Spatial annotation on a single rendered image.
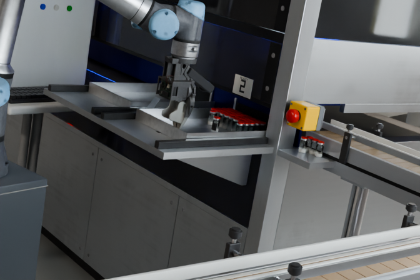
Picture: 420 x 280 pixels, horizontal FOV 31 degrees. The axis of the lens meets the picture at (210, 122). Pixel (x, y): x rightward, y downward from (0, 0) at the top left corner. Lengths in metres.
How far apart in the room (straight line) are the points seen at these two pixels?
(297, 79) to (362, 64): 0.28
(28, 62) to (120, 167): 0.52
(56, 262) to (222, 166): 1.32
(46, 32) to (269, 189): 1.08
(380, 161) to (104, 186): 1.28
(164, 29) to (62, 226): 1.63
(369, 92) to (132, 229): 1.03
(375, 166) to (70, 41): 1.34
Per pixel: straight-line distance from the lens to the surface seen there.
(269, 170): 2.25
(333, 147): 2.22
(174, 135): 2.12
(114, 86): 2.62
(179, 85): 2.04
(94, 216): 3.09
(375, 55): 2.44
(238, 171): 2.29
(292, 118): 2.13
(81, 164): 3.15
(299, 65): 2.19
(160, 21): 1.86
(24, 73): 2.84
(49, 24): 2.86
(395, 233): 1.44
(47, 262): 3.37
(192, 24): 2.02
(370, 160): 2.13
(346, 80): 2.36
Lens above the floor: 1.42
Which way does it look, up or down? 13 degrees down
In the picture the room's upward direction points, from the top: 10 degrees clockwise
